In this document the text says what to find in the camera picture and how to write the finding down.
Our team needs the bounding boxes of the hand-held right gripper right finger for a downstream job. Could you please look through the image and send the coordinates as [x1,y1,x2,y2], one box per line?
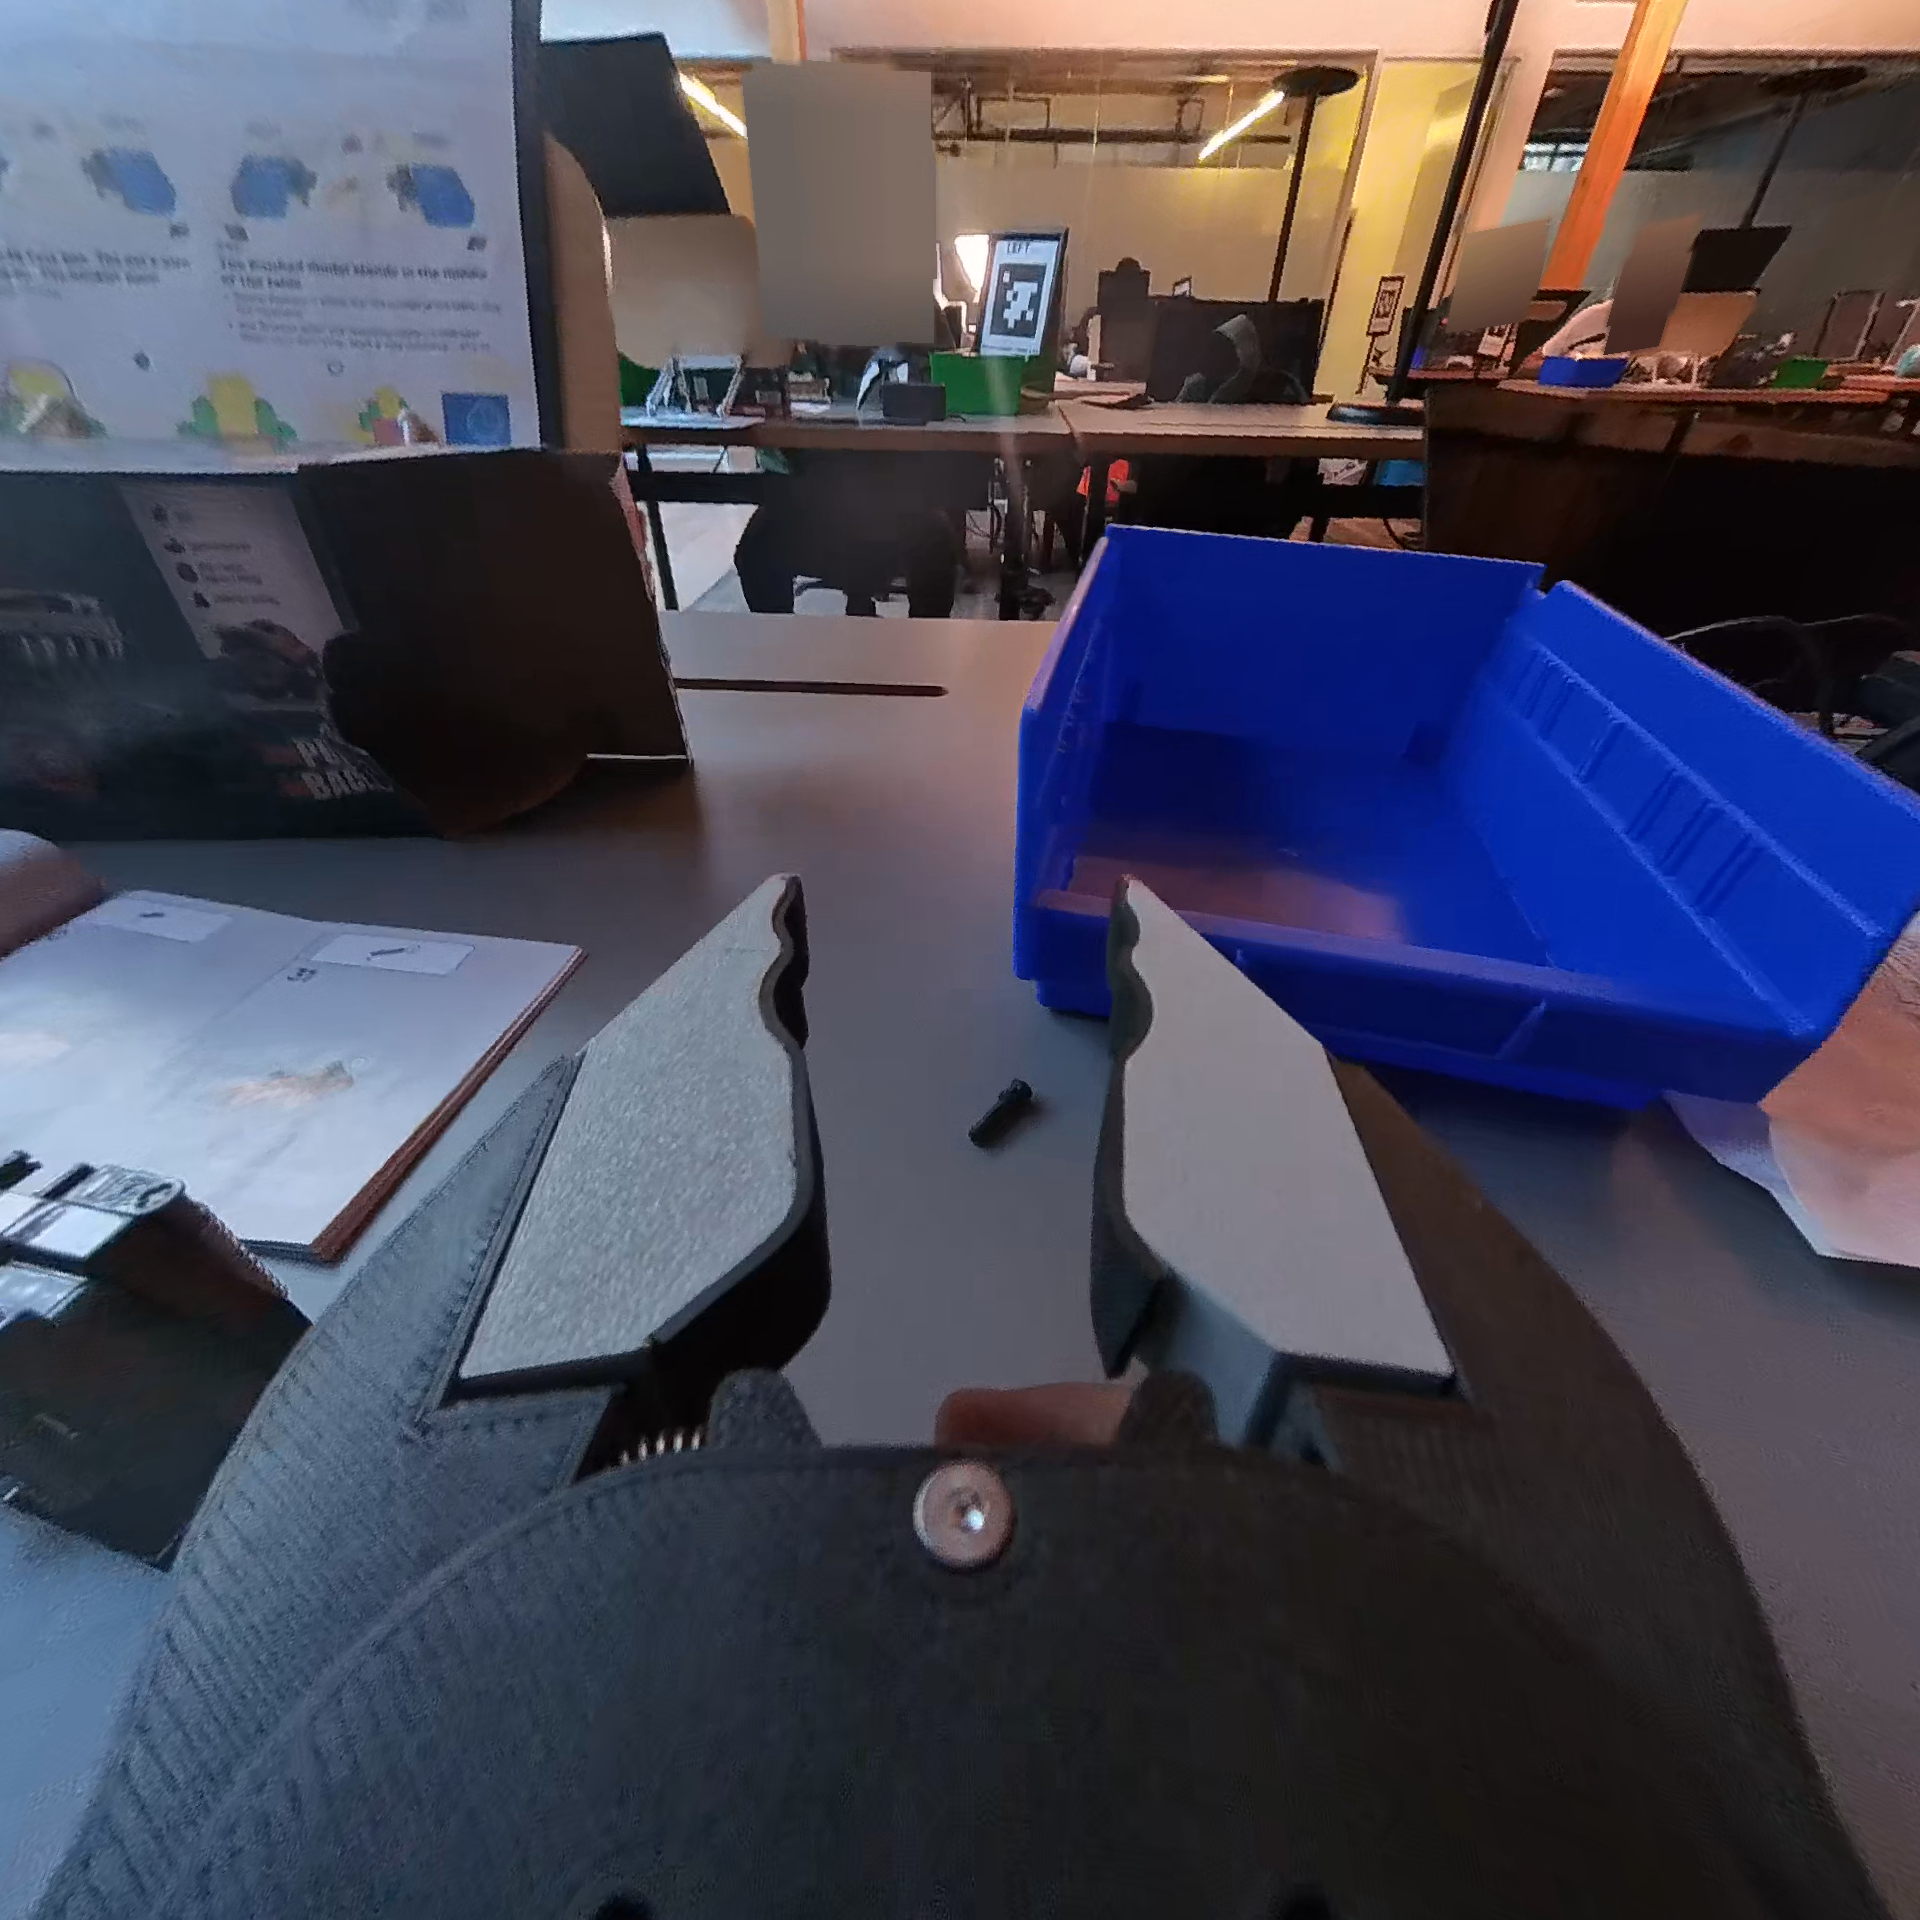
[1089,878,1461,1444]

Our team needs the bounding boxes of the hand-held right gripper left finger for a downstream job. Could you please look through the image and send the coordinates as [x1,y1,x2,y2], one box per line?
[455,872,831,1397]

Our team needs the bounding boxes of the black and white lego model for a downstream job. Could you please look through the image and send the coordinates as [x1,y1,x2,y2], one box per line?
[0,1151,309,1568]

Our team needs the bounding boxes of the dark cardboard lego box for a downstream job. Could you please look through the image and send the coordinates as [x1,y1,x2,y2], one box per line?
[0,133,759,840]

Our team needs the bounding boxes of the person's right hand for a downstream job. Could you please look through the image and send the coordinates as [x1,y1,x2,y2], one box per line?
[935,1380,1143,1452]

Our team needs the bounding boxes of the open instruction booklet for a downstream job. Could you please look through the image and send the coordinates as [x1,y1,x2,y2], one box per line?
[0,831,587,1264]

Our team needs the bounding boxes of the blue plastic bin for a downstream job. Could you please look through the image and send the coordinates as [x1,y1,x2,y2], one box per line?
[1015,525,1920,1114]

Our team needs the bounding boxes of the grey background desk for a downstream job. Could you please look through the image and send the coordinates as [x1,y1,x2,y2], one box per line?
[622,392,1427,620]

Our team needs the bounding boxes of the wooden background desk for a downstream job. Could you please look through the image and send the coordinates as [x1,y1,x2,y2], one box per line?
[1421,374,1920,634]

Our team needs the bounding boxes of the green plastic bin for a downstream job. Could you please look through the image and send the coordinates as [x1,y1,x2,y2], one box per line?
[931,348,1051,416]

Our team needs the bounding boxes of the printed instruction sheet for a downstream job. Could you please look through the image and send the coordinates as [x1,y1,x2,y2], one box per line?
[0,0,543,471]

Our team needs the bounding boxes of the monitor with printed tag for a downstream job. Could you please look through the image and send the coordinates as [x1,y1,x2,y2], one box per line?
[975,229,1070,360]

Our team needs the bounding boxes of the black pole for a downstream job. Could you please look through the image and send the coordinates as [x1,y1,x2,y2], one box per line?
[1388,0,1524,406]

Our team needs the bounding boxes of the black floor lamp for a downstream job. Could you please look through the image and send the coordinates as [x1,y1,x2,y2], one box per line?
[1267,67,1360,308]

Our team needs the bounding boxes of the orange pillar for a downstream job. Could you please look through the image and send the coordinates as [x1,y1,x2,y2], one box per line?
[1544,0,1689,294]

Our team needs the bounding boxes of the black cables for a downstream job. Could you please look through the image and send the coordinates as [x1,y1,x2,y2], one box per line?
[1663,613,1920,740]

